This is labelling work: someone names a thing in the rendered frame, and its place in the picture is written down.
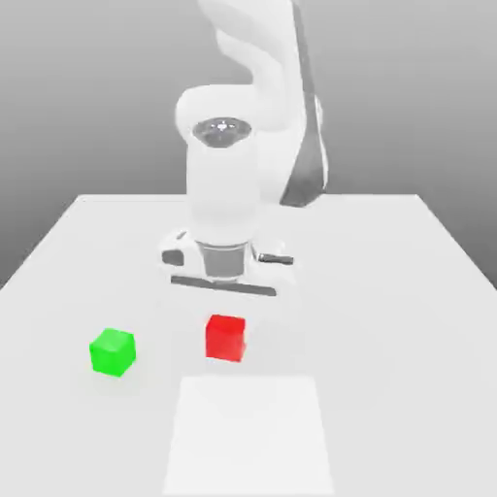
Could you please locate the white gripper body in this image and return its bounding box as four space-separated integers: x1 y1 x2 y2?
168 271 299 312

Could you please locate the small red cube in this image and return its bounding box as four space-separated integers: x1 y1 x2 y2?
204 314 249 364

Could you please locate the small green cube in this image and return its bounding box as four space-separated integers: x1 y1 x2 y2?
88 327 138 379

